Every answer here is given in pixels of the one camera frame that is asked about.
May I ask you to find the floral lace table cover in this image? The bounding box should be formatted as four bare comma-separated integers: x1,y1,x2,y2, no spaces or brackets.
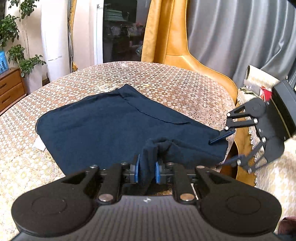
1,61,237,240

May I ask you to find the blue picture board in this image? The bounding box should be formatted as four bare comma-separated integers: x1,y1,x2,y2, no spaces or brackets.
0,51,9,74

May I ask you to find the white tower air conditioner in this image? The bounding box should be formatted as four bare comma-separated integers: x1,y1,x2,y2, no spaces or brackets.
41,0,70,82

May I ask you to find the white clothing tag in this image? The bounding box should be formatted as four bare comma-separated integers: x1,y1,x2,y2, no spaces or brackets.
33,136,46,152

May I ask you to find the grey curtain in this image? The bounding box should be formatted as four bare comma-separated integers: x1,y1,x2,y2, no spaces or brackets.
187,1,295,87

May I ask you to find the navy blue t-shirt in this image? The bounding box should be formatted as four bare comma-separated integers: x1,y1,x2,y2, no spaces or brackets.
36,85,228,187

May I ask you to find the wooden tv cabinet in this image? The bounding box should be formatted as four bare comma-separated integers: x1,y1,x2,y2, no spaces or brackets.
0,68,27,114

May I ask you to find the yellow armchair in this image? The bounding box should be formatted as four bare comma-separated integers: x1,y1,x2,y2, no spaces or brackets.
140,0,258,187

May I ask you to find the potted green plant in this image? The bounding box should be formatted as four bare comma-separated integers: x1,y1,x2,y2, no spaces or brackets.
1,1,46,94

